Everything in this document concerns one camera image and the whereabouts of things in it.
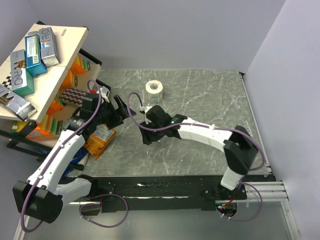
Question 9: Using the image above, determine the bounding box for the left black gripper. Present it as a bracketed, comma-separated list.
[93, 94, 136, 130]

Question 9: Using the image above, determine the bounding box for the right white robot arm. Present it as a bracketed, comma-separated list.
[139, 105, 258, 199]

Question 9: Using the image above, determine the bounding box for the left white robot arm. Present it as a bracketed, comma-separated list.
[12, 93, 136, 223]

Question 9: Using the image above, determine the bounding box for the white tape roll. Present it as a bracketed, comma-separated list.
[145, 80, 164, 104]

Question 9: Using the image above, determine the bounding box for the orange snack bag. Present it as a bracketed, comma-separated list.
[83, 124, 117, 160]

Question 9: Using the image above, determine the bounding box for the blue snack bag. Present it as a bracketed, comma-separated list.
[70, 147, 89, 171]

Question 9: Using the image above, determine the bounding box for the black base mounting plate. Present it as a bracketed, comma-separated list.
[82, 175, 247, 213]

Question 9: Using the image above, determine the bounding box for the orange sponge pack stack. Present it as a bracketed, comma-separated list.
[26, 55, 91, 139]

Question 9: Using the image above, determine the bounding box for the beige black shelf rack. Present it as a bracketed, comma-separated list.
[0, 25, 102, 162]

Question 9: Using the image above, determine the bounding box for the silver RIO box upright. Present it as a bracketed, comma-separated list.
[38, 27, 60, 68]

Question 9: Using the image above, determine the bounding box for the blue teal carton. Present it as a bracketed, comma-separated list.
[24, 34, 48, 77]

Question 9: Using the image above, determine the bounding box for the silver crumpled box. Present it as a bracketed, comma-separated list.
[0, 84, 37, 122]

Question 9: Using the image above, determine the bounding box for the silver teal RIO box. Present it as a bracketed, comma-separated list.
[10, 49, 35, 97]

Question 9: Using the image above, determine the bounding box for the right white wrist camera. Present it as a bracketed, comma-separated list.
[139, 104, 152, 125]

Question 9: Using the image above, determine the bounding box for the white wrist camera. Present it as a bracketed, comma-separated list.
[99, 86, 110, 103]
[139, 104, 152, 125]

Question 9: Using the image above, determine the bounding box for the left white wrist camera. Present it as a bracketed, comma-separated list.
[99, 86, 110, 103]

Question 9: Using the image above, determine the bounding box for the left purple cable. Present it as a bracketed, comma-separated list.
[19, 79, 104, 233]

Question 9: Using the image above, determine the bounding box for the purple cable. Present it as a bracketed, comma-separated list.
[19, 79, 104, 233]
[127, 91, 266, 171]

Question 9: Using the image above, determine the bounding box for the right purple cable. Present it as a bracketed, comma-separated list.
[127, 91, 266, 171]

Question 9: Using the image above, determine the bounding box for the aluminium rail frame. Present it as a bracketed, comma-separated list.
[24, 175, 301, 240]

